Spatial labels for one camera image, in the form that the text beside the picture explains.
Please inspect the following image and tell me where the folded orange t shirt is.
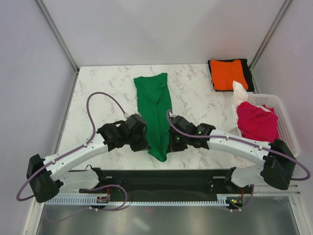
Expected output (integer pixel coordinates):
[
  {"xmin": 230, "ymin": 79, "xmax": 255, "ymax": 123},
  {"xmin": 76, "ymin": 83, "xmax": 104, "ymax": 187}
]
[{"xmin": 209, "ymin": 59, "xmax": 248, "ymax": 91}]

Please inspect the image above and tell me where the aluminium extrusion rail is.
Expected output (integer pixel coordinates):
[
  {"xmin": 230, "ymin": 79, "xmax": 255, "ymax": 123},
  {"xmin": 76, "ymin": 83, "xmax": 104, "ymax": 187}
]
[{"xmin": 33, "ymin": 175, "xmax": 301, "ymax": 196}]

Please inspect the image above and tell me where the green t shirt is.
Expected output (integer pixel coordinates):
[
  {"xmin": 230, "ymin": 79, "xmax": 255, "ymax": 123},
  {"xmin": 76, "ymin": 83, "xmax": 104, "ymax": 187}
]
[{"xmin": 134, "ymin": 73, "xmax": 172, "ymax": 162}]

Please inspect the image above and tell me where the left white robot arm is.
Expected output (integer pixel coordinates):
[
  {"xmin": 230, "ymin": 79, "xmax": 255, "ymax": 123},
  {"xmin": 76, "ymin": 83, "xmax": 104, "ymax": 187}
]
[{"xmin": 26, "ymin": 114, "xmax": 149, "ymax": 203}]

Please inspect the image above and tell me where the folded black t shirt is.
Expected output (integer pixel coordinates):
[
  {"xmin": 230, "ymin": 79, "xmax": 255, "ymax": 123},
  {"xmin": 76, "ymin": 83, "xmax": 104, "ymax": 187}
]
[{"xmin": 207, "ymin": 59, "xmax": 254, "ymax": 92}]

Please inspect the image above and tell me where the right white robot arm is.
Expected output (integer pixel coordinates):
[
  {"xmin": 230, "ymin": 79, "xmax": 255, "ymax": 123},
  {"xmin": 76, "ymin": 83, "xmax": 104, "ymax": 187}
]
[{"xmin": 169, "ymin": 116, "xmax": 295, "ymax": 193}]

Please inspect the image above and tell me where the white slotted cable duct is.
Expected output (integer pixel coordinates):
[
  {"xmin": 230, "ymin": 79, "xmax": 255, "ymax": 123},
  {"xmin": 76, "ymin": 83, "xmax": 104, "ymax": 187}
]
[{"xmin": 45, "ymin": 194, "xmax": 243, "ymax": 207}]

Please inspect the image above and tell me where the white t shirt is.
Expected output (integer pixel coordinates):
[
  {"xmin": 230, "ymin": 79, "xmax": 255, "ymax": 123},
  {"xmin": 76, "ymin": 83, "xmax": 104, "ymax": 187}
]
[{"xmin": 222, "ymin": 81, "xmax": 248, "ymax": 132}]

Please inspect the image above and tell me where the left aluminium frame post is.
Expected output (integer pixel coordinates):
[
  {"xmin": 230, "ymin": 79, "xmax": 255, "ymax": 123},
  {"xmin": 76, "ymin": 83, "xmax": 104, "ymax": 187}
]
[{"xmin": 34, "ymin": 0, "xmax": 79, "ymax": 74}]

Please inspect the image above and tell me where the white plastic basket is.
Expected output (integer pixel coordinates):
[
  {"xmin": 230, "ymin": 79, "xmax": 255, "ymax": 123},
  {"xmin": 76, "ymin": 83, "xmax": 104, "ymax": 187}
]
[{"xmin": 247, "ymin": 94, "xmax": 300, "ymax": 157}]

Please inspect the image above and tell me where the right aluminium frame post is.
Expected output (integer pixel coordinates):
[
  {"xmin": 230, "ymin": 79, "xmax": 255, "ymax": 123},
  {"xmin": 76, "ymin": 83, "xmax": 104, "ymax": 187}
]
[{"xmin": 249, "ymin": 0, "xmax": 293, "ymax": 71}]

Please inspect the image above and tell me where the red t shirt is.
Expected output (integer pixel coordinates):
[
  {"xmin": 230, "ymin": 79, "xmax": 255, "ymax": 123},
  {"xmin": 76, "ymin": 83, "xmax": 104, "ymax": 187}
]
[{"xmin": 237, "ymin": 102, "xmax": 279, "ymax": 142}]

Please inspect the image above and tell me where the aluminium frame post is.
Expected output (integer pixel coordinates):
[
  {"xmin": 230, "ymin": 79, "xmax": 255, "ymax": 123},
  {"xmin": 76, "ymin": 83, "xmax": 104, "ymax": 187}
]
[
  {"xmin": 249, "ymin": 0, "xmax": 293, "ymax": 71},
  {"xmin": 34, "ymin": 0, "xmax": 79, "ymax": 74}
]

